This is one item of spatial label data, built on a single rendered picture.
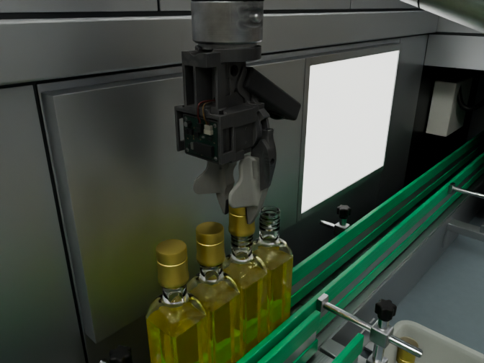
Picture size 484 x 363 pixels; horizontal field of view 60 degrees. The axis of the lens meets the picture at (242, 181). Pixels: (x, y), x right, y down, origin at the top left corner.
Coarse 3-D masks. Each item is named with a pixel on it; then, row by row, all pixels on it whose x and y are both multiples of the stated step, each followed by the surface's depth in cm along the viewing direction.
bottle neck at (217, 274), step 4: (200, 264) 51; (220, 264) 51; (200, 268) 52; (204, 268) 51; (208, 268) 51; (212, 268) 51; (216, 268) 51; (220, 268) 52; (200, 272) 52; (204, 272) 51; (208, 272) 51; (212, 272) 51; (216, 272) 51; (220, 272) 52; (200, 276) 52; (204, 276) 52; (208, 276) 51; (212, 276) 51; (216, 276) 52; (220, 276) 52; (204, 280) 52; (208, 280) 52; (212, 280) 52; (216, 280) 52
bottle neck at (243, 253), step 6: (252, 234) 55; (234, 240) 55; (240, 240) 54; (246, 240) 55; (252, 240) 56; (234, 246) 55; (240, 246) 55; (246, 246) 55; (234, 252) 56; (240, 252) 55; (246, 252) 55; (234, 258) 56; (240, 258) 56; (246, 258) 56
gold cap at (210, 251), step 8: (200, 224) 51; (208, 224) 51; (216, 224) 51; (200, 232) 49; (208, 232) 49; (216, 232) 49; (200, 240) 49; (208, 240) 49; (216, 240) 49; (200, 248) 50; (208, 248) 49; (216, 248) 50; (224, 248) 51; (200, 256) 50; (208, 256) 50; (216, 256) 50; (224, 256) 51; (208, 264) 50; (216, 264) 50
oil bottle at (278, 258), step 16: (256, 240) 61; (272, 256) 59; (288, 256) 61; (272, 272) 59; (288, 272) 62; (272, 288) 60; (288, 288) 63; (272, 304) 61; (288, 304) 65; (272, 320) 62
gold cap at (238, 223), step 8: (232, 208) 53; (240, 208) 52; (232, 216) 53; (240, 216) 53; (232, 224) 54; (240, 224) 53; (248, 224) 53; (232, 232) 54; (240, 232) 54; (248, 232) 54
